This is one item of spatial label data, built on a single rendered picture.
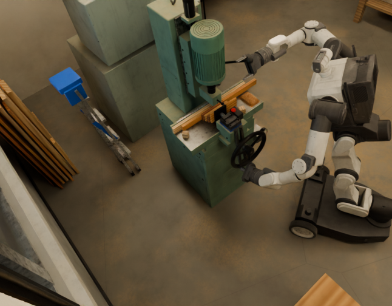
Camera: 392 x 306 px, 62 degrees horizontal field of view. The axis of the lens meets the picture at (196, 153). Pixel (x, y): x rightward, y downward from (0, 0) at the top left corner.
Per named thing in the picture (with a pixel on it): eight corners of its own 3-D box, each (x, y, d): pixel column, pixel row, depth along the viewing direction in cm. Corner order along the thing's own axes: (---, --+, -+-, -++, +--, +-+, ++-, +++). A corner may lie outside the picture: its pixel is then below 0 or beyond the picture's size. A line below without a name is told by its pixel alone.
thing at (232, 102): (211, 123, 207) (210, 115, 201) (210, 122, 208) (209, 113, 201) (236, 106, 213) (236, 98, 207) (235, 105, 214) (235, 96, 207)
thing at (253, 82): (183, 131, 205) (182, 127, 202) (181, 129, 206) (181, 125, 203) (256, 84, 223) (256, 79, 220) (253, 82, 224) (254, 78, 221)
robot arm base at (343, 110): (346, 119, 155) (351, 98, 149) (340, 132, 146) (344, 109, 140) (314, 114, 162) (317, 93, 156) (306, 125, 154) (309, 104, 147)
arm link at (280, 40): (266, 40, 185) (284, 31, 189) (265, 54, 192) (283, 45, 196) (273, 45, 182) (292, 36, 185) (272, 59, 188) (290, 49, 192)
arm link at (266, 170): (265, 186, 190) (278, 193, 181) (252, 184, 185) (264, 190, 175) (271, 167, 189) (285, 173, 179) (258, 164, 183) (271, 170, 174)
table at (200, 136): (201, 167, 196) (200, 161, 191) (172, 137, 211) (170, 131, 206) (273, 115, 213) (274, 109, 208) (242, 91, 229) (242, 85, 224)
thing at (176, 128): (174, 134, 205) (173, 129, 201) (172, 132, 206) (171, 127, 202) (245, 88, 222) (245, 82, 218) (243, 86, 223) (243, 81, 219)
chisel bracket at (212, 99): (213, 108, 203) (212, 98, 196) (199, 96, 210) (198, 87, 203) (222, 102, 205) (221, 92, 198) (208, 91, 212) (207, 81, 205)
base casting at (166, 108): (204, 161, 214) (203, 153, 206) (156, 113, 243) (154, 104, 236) (254, 125, 227) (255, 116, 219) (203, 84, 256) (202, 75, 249)
